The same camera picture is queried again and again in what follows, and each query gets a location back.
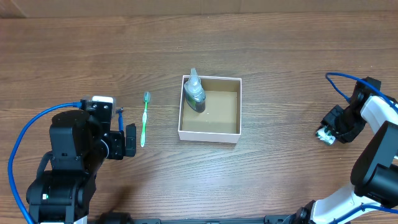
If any blue razor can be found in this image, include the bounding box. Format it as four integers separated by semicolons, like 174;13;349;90
116;108;124;131

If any green white small packet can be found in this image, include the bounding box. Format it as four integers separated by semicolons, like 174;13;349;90
315;126;336;146

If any green toothbrush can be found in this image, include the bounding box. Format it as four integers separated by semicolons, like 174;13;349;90
140;91;151;147

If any clear spray bottle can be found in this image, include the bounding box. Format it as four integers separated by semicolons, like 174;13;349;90
183;68;206;113

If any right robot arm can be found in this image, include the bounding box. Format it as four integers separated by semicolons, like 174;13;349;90
284;77;397;223

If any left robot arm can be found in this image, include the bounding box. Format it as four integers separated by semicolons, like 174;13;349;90
26;110;136;223

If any white square cardboard box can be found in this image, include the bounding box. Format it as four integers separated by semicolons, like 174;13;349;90
178;76;242;144

